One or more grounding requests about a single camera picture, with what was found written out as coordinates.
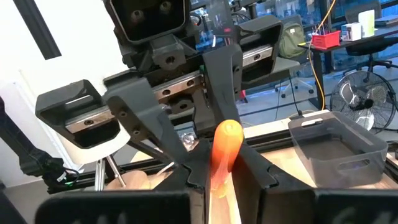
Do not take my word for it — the black floor fan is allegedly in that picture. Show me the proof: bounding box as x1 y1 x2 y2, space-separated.
329 70 398 135

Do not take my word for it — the black aluminium table frame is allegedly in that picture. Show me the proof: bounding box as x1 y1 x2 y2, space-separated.
71 127 398 187

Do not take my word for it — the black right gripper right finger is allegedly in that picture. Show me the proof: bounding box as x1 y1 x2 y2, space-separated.
231 142 398 224

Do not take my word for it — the small white box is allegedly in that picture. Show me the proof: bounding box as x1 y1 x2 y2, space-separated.
341 22 363 42

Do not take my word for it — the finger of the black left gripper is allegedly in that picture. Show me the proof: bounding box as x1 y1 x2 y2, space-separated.
103 77 191 170
201 43 244 127

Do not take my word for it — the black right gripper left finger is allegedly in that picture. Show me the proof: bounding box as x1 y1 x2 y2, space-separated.
35 138 213 224

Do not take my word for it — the green backpack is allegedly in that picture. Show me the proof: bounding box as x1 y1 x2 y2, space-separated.
278 21 307 59

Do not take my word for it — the wooden lamp base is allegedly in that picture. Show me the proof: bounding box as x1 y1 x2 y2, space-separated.
104 170 156 191

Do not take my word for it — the orange highlighter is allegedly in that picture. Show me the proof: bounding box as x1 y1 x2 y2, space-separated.
208 119 245 200

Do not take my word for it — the metal lamp stand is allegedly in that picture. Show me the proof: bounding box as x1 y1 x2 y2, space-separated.
94 154 127 191

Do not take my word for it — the yellow hanging cable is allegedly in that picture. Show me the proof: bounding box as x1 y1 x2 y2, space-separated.
307 0 338 111

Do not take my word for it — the black office desk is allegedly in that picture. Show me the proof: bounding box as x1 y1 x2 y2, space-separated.
298 26 398 110

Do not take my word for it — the red storage box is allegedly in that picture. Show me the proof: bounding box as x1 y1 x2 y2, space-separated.
312 30 341 50

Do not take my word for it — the black office chair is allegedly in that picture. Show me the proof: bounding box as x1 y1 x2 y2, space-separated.
345 0 394 75

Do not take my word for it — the grey translucent plastic bin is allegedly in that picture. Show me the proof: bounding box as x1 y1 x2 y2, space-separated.
287 111 389 189

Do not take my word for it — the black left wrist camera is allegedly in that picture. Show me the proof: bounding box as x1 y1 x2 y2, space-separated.
104 0 192 46

